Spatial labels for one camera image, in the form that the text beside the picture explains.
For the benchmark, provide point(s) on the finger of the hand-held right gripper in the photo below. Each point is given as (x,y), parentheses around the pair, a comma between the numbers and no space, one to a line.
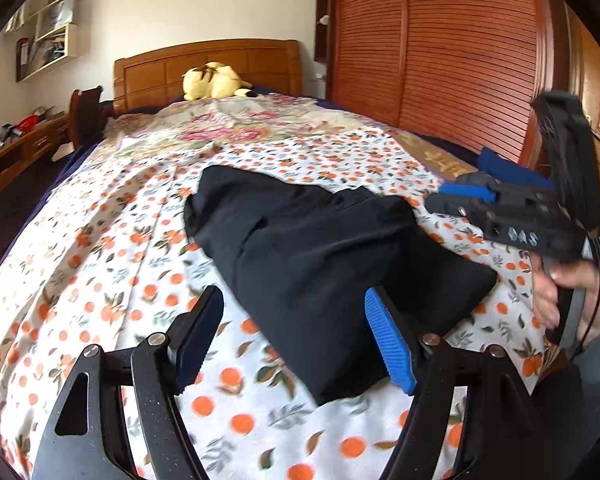
(465,189)
(455,206)

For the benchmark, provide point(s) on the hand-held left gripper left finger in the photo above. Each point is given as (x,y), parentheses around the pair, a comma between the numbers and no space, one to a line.
(200,330)

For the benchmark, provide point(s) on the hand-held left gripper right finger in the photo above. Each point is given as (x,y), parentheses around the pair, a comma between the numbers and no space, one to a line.
(390,345)

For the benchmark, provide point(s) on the black garment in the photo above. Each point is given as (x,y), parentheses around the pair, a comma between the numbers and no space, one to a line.
(320,260)

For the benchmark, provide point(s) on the person's right hand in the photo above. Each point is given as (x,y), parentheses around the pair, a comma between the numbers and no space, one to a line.
(545,300)

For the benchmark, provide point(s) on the brown gold patterned cloth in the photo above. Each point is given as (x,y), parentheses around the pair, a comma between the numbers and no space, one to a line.
(445,160)

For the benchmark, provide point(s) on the blue cloth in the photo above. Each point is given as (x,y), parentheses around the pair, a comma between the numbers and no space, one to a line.
(505,165)

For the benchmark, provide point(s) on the white orange print bed sheet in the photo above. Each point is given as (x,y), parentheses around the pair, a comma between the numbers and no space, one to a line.
(130,260)

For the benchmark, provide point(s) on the wooden louvered wardrobe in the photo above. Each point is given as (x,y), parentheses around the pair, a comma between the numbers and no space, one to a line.
(455,60)

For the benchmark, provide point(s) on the dark grey cloth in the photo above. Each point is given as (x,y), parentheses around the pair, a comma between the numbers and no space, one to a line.
(560,385)

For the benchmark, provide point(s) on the pink floral blanket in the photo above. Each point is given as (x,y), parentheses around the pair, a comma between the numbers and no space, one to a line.
(230,125)

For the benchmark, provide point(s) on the dark wooden chair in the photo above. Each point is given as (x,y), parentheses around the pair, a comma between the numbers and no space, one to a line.
(82,115)

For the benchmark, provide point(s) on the yellow plush toy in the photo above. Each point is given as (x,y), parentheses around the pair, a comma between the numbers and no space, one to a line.
(210,82)

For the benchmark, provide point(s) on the wooden desk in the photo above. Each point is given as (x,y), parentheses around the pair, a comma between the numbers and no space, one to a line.
(10,170)

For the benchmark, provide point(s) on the wooden headboard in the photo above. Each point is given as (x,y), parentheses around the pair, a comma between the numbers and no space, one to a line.
(150,75)

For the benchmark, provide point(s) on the white wall shelf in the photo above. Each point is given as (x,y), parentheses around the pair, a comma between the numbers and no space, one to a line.
(60,40)

